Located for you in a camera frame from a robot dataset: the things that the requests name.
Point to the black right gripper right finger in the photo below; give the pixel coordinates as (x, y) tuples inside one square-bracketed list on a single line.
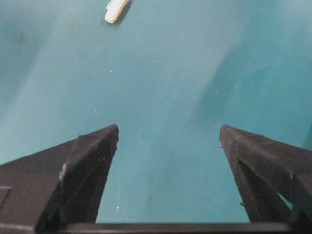
[(274, 179)]

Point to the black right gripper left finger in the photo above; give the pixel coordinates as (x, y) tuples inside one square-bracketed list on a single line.
[(57, 186)]

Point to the small wooden dowel rod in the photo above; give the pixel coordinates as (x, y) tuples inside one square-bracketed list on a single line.
[(114, 9)]

